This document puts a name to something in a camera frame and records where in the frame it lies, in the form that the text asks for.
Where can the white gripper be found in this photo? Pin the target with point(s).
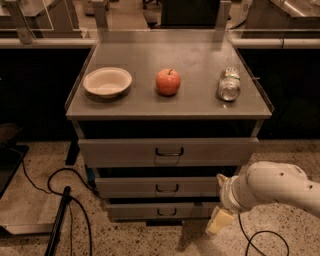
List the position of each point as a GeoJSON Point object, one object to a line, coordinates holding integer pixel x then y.
{"type": "Point", "coordinates": [227, 196]}

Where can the grey drawer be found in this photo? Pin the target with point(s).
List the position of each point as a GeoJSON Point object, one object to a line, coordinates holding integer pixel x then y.
{"type": "Point", "coordinates": [159, 187]}
{"type": "Point", "coordinates": [102, 153]}
{"type": "Point", "coordinates": [160, 211]}

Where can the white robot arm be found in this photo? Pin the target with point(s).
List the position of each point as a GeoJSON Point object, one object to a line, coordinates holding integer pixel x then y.
{"type": "Point", "coordinates": [263, 183]}

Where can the grey bottom drawer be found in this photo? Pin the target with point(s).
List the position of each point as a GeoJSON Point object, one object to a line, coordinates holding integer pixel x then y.
{"type": "Point", "coordinates": [160, 211]}

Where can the grey drawer cabinet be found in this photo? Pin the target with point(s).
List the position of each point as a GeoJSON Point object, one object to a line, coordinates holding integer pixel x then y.
{"type": "Point", "coordinates": [195, 111]}

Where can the grey top drawer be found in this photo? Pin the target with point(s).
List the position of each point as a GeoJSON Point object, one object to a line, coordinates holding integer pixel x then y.
{"type": "Point", "coordinates": [102, 153]}

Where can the red apple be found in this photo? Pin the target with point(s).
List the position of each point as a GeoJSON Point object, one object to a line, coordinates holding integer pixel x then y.
{"type": "Point", "coordinates": [168, 82]}

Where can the black bar on floor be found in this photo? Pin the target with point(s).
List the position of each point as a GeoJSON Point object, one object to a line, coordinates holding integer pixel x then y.
{"type": "Point", "coordinates": [55, 232]}

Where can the white paper bowl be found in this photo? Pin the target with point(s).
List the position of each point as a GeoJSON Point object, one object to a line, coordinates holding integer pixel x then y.
{"type": "Point", "coordinates": [107, 82]}

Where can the dark base plate left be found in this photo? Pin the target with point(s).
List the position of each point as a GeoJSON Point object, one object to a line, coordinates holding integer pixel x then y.
{"type": "Point", "coordinates": [11, 154]}

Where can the white horizontal rail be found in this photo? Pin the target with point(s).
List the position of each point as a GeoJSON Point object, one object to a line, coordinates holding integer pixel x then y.
{"type": "Point", "coordinates": [238, 43]}

